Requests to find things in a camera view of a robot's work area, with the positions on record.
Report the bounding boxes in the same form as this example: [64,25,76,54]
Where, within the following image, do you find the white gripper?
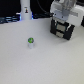
[50,0,84,26]

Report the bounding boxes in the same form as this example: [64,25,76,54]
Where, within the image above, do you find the black kcup holder drawer box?
[50,19,74,40]

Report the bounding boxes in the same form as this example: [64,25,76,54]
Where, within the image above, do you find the white kcup with green lid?
[28,37,34,49]

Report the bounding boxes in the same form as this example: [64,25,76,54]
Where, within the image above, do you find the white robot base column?
[20,0,32,20]

